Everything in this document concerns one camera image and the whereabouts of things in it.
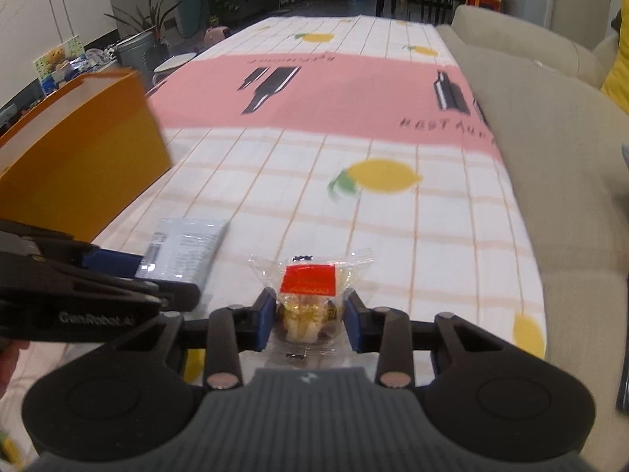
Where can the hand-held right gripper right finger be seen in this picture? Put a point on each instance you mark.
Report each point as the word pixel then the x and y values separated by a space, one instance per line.
pixel 355 322

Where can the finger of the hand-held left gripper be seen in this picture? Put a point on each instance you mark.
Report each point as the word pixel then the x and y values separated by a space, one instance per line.
pixel 179 296
pixel 110 263

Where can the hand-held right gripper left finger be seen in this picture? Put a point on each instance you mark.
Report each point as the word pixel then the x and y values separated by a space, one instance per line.
pixel 264 322

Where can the white packet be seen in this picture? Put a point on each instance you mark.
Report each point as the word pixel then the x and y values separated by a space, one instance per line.
pixel 191 246

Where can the clear pastry red label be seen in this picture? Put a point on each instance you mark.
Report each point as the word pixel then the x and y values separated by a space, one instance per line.
pixel 307 275

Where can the orange storage box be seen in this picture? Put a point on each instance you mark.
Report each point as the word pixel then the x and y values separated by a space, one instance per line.
pixel 73 157

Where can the lemon print tablecloth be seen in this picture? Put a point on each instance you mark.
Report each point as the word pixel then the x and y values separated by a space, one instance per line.
pixel 344 216

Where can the clear plastic bag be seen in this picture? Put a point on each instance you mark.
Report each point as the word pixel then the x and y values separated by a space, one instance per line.
pixel 96 61

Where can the white basin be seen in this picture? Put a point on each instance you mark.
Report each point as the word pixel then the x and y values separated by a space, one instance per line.
pixel 172 66

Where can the teddy bear picture card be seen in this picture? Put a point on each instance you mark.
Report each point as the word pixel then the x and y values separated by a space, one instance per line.
pixel 54 64

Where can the grey metal plant pot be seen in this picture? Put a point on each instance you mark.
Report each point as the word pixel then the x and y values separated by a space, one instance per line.
pixel 132 51

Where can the long leaf houseplant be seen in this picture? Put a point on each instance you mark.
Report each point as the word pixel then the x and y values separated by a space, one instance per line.
pixel 147 17

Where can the pink pig figure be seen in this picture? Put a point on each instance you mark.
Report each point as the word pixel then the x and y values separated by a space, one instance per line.
pixel 217 34

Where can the beige sofa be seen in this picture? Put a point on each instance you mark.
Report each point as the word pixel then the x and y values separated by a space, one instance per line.
pixel 565 182

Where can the black phone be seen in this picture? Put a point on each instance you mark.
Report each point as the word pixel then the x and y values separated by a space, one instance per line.
pixel 625 383

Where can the yellow cushion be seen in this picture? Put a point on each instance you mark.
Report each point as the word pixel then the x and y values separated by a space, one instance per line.
pixel 619 78

